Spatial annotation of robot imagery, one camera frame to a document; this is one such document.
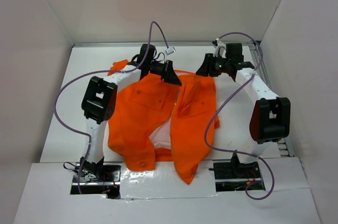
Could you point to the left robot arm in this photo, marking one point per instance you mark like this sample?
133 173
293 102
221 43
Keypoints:
99 101

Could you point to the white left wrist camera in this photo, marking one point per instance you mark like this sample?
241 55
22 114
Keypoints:
170 50

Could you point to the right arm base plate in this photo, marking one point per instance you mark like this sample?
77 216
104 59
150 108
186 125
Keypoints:
235 176

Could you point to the white taped cover sheet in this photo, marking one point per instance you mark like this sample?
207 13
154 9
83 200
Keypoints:
164 183

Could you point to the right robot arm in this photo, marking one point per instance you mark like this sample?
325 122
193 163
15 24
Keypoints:
270 119

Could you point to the orange jacket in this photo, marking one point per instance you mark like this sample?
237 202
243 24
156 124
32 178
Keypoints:
156 121

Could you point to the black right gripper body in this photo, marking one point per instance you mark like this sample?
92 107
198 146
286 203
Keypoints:
220 65

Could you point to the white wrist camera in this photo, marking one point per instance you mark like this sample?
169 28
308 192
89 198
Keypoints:
219 48
170 50

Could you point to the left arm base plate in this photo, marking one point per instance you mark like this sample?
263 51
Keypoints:
106 183

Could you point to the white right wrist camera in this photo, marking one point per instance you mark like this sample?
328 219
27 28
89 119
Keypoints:
219 48

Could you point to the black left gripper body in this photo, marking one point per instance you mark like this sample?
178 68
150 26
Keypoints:
159 68

